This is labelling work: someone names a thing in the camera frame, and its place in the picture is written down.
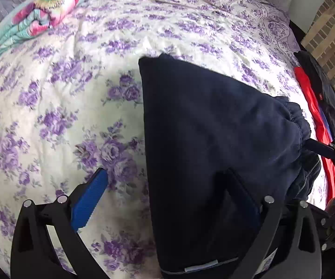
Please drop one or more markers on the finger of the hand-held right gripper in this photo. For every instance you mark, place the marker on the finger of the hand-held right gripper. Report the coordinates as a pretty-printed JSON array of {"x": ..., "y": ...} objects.
[
  {"x": 334, "y": 226},
  {"x": 318, "y": 148}
]

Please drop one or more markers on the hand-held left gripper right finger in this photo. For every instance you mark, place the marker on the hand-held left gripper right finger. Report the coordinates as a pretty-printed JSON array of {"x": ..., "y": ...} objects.
[{"x": 272, "y": 218}]

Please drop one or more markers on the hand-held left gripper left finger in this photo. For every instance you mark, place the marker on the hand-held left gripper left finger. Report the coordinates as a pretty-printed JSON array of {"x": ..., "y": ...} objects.
[{"x": 90, "y": 197}]

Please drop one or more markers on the navy blue pants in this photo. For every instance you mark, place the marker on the navy blue pants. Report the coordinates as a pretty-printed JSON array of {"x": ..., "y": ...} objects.
[{"x": 208, "y": 128}]

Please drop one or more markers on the blue garment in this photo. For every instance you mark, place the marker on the blue garment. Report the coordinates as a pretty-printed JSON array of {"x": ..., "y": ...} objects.
[{"x": 326, "y": 122}]

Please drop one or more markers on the black garment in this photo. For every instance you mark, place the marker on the black garment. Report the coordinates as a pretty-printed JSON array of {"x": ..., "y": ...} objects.
[{"x": 327, "y": 93}]

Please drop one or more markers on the red garment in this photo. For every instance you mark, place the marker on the red garment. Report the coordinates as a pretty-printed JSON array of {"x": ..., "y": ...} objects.
[{"x": 310, "y": 93}]

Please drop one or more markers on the purple floral bedsheet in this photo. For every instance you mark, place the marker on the purple floral bedsheet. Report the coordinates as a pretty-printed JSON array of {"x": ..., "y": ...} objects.
[{"x": 68, "y": 78}]

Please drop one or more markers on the colourful floral folded blanket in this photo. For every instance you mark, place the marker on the colourful floral folded blanket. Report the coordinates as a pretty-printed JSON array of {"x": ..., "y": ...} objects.
[{"x": 39, "y": 11}]

